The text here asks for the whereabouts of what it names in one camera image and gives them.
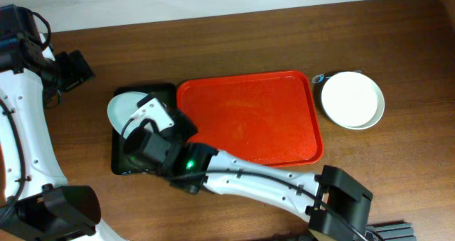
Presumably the light blue plate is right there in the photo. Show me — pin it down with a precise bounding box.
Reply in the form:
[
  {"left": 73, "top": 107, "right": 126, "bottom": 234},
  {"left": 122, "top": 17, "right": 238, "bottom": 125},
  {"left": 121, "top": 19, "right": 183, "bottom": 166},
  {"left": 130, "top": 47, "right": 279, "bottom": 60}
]
[{"left": 107, "top": 91, "right": 154, "bottom": 139}]

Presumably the red plastic tray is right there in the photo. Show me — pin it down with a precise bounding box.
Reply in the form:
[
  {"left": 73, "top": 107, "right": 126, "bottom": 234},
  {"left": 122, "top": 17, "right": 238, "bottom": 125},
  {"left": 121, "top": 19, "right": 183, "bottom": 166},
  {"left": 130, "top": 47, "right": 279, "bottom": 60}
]
[{"left": 176, "top": 70, "right": 324, "bottom": 167}]

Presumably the white cream plate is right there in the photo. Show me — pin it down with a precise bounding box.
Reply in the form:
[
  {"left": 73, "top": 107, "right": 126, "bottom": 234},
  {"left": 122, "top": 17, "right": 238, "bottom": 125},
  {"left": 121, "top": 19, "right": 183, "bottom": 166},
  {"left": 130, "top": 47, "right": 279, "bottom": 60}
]
[{"left": 320, "top": 72, "right": 385, "bottom": 130}]

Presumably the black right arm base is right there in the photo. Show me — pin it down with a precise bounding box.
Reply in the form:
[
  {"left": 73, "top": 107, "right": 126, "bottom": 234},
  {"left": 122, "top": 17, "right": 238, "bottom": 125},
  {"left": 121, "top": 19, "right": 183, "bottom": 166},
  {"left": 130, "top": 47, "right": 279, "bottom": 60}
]
[{"left": 284, "top": 222, "right": 417, "bottom": 241}]

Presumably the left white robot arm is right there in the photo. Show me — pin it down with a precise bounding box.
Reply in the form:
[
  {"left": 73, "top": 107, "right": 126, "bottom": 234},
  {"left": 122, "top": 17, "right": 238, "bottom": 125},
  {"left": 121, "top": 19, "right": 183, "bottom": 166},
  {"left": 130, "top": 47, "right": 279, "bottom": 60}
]
[{"left": 1, "top": 4, "right": 119, "bottom": 241}]

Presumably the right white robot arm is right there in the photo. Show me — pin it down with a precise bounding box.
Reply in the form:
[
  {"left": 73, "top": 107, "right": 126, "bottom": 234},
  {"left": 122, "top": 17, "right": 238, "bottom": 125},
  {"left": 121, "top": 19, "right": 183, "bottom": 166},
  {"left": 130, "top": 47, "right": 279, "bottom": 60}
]
[{"left": 107, "top": 91, "right": 373, "bottom": 240}]

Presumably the dark green tray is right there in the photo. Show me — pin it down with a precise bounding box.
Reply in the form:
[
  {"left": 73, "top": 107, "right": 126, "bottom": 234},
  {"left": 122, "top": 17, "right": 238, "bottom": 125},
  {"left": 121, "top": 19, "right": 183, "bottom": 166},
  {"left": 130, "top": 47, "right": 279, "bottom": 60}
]
[{"left": 111, "top": 83, "right": 177, "bottom": 175}]

